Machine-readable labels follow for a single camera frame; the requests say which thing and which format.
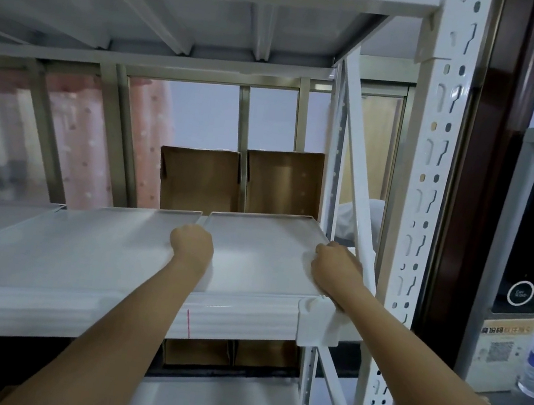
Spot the white bedding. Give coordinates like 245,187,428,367
330,193,388,251

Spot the white metal shelving rack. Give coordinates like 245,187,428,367
0,0,504,405

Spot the yellow sticker label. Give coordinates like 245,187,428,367
474,312,534,373

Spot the person's left hand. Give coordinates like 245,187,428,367
166,221,218,272

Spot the light wooden door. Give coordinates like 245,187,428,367
340,91,406,205

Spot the person's right forearm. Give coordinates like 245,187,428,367
305,282,534,405

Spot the person's right hand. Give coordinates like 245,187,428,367
307,239,371,304

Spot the dark brown door frame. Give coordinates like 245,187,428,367
411,0,534,369

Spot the beige metal window frame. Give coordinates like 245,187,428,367
0,24,417,259

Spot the white plastic corner protector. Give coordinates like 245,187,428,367
293,292,347,354

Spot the person's left forearm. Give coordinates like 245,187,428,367
2,232,211,405

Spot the pink dotted curtain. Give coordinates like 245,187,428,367
0,56,184,226

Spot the grey appliance with black panel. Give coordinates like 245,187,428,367
451,111,534,402

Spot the brown cardboard box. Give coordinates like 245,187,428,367
238,142,328,224
232,333,303,376
160,330,235,374
151,141,246,222

